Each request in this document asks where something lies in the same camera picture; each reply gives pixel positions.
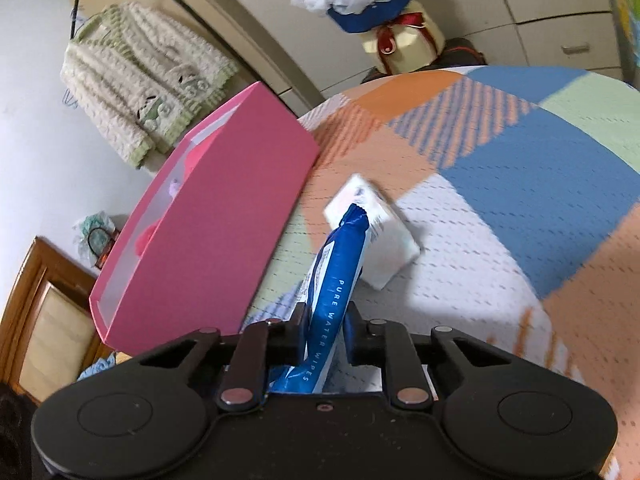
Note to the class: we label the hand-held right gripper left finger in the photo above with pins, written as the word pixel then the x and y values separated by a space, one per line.
pixel 298 332

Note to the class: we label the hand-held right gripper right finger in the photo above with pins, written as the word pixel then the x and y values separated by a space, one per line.
pixel 351 340

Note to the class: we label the blue wet wipes packet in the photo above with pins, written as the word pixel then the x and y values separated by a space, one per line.
pixel 335 280

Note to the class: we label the pink cardboard box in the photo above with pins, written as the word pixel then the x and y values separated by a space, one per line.
pixel 225 200

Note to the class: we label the lavender cloth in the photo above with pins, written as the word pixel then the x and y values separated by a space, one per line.
pixel 175 187

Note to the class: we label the white tissue pack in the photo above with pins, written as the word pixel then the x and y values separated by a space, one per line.
pixel 395 240

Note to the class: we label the light blue cloth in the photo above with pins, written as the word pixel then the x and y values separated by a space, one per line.
pixel 97 367

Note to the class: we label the patchwork checked blanket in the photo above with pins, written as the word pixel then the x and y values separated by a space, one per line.
pixel 500 185

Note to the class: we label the wooden furniture panel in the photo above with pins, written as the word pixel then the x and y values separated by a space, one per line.
pixel 45 320

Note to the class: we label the cream green knitted cardigan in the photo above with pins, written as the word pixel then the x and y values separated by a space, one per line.
pixel 145 80

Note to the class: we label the cream round box red ribbon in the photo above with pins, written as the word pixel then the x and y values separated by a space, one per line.
pixel 410 40

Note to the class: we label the dark stool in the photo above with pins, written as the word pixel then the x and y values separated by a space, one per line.
pixel 465 52

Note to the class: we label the beige wardrobe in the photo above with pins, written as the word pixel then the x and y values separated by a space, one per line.
pixel 525 10

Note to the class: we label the colourful paper gift bag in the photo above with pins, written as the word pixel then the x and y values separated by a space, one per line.
pixel 622 15

